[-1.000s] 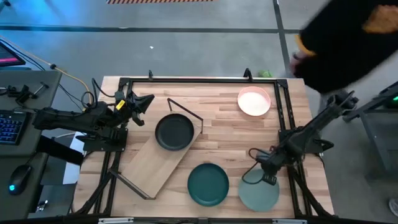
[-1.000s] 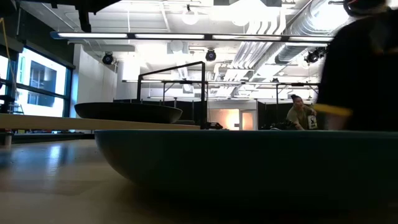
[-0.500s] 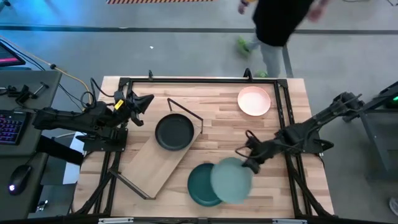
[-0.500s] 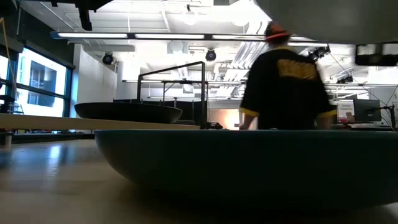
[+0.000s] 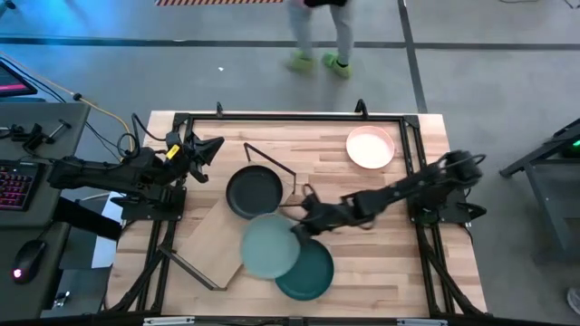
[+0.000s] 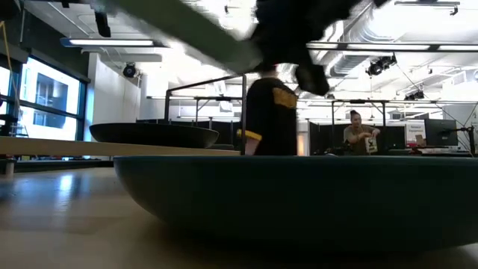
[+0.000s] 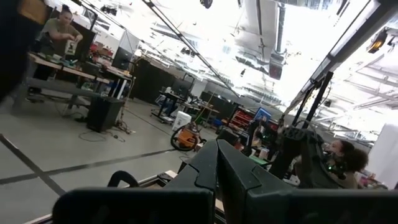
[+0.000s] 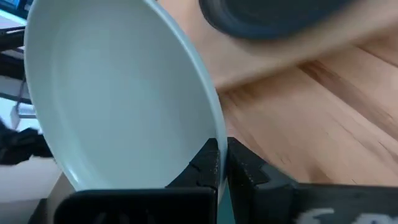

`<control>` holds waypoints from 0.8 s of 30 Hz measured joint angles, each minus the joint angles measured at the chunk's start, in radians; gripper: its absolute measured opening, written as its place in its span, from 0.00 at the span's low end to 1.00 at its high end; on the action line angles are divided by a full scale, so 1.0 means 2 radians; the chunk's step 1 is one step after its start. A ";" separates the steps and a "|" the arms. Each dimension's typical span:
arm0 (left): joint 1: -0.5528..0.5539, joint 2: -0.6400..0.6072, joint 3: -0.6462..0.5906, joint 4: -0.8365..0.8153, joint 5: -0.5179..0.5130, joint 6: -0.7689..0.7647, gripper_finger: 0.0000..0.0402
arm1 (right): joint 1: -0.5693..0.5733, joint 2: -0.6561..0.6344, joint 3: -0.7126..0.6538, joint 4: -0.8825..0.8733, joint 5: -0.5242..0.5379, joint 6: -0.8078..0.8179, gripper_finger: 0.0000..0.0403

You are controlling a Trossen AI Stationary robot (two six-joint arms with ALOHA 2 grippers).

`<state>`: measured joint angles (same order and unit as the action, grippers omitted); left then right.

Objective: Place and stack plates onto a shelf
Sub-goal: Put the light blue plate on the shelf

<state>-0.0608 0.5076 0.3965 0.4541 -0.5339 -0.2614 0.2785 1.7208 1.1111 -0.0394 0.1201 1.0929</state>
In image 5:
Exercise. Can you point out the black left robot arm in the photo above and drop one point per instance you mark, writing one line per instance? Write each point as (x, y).
(113, 172)

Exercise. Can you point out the dark teal plate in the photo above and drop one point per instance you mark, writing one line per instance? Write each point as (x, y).
(312, 276)

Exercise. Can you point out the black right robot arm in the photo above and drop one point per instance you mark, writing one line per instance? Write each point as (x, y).
(408, 185)

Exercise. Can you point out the computer monitor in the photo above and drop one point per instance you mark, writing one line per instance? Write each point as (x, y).
(11, 81)

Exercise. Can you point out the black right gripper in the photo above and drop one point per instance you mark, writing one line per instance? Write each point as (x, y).
(328, 213)

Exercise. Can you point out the sage green plate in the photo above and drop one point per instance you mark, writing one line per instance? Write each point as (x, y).
(269, 246)

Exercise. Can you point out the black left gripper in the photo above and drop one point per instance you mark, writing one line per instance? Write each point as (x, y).
(188, 156)

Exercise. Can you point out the person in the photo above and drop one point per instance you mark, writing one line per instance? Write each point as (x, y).
(342, 27)

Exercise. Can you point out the grey desk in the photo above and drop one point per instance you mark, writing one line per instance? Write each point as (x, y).
(27, 231)

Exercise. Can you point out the black backlit keyboard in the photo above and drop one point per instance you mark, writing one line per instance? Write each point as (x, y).
(16, 185)

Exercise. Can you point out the black plate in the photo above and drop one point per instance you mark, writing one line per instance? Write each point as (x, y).
(254, 192)

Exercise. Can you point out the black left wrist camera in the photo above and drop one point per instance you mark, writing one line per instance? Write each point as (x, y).
(173, 144)

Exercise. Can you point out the black computer mouse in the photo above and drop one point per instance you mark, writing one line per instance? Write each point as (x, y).
(28, 260)

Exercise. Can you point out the black aluminium table frame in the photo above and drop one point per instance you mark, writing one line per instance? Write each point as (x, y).
(294, 117)

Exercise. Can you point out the black clamp tools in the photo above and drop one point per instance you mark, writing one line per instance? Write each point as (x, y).
(34, 135)

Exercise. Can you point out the pale pink plate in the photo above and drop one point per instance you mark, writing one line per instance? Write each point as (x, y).
(369, 148)

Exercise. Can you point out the black table clamp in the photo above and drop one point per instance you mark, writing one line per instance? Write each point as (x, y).
(361, 108)
(219, 109)

